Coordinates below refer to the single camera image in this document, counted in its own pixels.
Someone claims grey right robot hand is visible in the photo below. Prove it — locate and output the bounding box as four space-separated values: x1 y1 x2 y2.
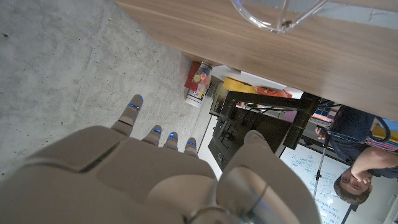
0 94 322 224

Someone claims white labelled canister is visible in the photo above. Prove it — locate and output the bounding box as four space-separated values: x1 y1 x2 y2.
185 88 208 108

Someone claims yellow bowl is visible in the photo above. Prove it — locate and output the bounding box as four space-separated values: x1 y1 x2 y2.
223 77 259 94

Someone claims white flat box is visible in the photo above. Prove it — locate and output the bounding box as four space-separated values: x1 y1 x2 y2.
241 70 287 91

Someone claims orange toy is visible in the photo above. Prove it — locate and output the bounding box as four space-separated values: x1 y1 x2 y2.
256 86 293 99

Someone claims whiteboard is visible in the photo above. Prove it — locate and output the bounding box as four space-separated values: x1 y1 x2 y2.
279 143 358 224

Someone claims black metal cart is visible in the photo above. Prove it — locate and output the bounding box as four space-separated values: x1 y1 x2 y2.
222 91 321 151

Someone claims thin black tripod pole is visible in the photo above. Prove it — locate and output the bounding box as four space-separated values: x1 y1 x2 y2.
312 133 332 200

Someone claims clear glass bowl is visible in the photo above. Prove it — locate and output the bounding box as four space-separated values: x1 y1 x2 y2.
229 0 330 34

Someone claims seated person in navy shirt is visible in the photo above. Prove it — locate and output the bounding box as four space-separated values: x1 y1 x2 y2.
314 105 398 206

